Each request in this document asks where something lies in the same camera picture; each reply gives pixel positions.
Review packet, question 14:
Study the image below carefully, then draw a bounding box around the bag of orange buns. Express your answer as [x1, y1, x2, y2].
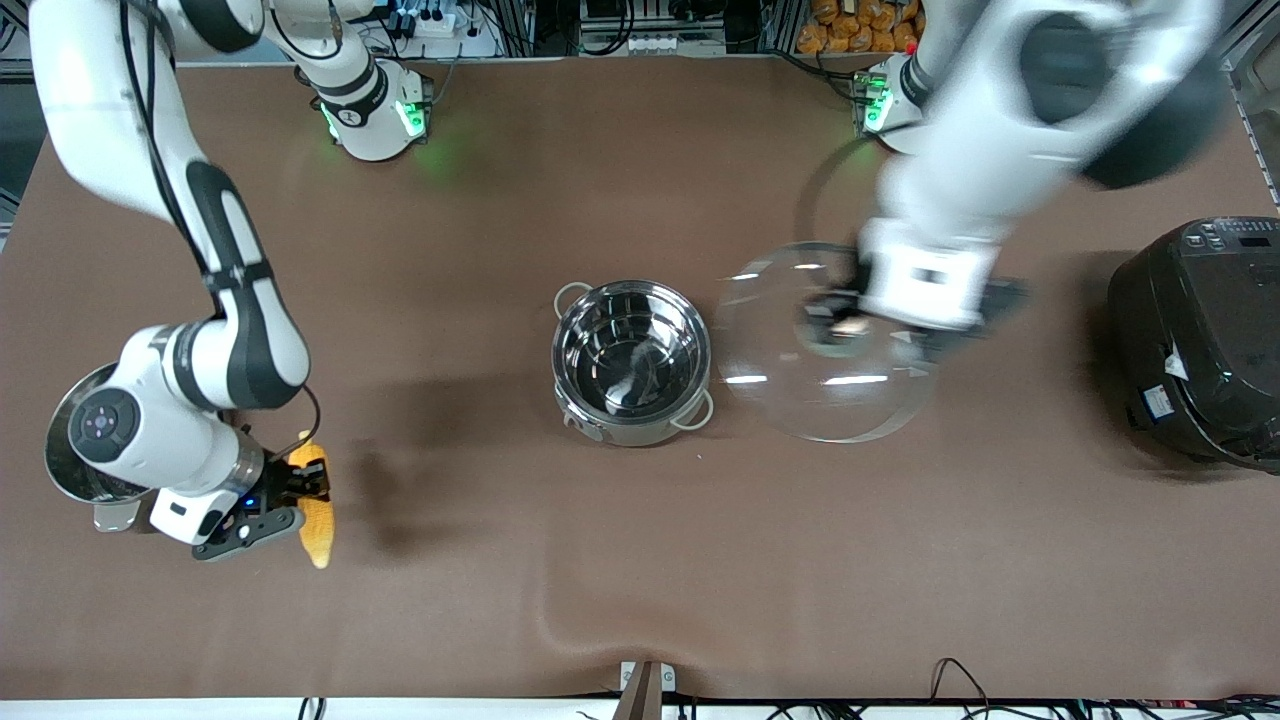
[797, 0, 923, 56]

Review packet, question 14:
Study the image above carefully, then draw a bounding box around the grey metal table clamp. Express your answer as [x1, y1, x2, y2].
[612, 660, 677, 720]

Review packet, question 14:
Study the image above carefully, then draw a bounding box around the glass pot lid with knob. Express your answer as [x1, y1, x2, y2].
[712, 242, 943, 444]

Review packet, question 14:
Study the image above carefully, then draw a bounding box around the black looped cable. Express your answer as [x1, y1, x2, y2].
[928, 657, 993, 713]

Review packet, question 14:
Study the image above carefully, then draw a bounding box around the yellow corn cob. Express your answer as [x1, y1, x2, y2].
[288, 432, 337, 570]

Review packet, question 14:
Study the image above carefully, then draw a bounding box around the black rice cooker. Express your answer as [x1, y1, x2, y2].
[1107, 215, 1280, 476]

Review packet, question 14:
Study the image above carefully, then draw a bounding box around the grey electric cooking pot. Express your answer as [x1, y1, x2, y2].
[552, 280, 717, 448]

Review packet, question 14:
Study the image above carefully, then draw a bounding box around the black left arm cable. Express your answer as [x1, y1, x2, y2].
[795, 138, 881, 251]

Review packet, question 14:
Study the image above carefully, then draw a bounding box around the aluminium frame profile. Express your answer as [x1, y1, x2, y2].
[1225, 30, 1280, 206]
[0, 0, 36, 81]

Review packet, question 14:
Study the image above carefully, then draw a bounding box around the steel steamer basket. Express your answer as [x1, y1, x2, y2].
[43, 362, 151, 533]

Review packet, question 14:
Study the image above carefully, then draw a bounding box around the brown table mat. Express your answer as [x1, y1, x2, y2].
[0, 52, 1280, 701]

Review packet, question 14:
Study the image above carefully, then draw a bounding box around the white power strip with plugs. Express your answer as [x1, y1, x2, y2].
[385, 0, 504, 59]

